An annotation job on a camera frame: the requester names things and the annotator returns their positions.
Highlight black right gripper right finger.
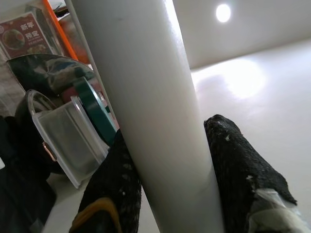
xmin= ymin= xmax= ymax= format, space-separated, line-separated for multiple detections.
xmin=203 ymin=114 xmax=311 ymax=233

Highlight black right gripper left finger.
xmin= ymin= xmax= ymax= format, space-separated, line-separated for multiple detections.
xmin=69 ymin=128 xmax=143 ymax=233

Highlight white plastic table leg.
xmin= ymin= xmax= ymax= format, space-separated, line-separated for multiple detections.
xmin=65 ymin=0 xmax=225 ymax=233

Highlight clear plastic storage container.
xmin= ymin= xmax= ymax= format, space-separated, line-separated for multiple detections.
xmin=31 ymin=96 xmax=110 ymax=189

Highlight green pot lid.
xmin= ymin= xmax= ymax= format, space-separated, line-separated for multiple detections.
xmin=72 ymin=77 xmax=122 ymax=147

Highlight maroon plastic pots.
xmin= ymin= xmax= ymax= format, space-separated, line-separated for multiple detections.
xmin=61 ymin=86 xmax=79 ymax=103

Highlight black plastic bag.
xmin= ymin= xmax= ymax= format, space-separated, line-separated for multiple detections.
xmin=6 ymin=54 xmax=98 ymax=98

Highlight round white ceiling light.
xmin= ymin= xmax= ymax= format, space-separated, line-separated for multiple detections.
xmin=215 ymin=3 xmax=232 ymax=24

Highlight orange box lid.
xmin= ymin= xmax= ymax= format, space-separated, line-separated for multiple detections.
xmin=42 ymin=0 xmax=81 ymax=62

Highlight red printed carton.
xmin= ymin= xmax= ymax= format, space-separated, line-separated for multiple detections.
xmin=0 ymin=11 xmax=58 ymax=59

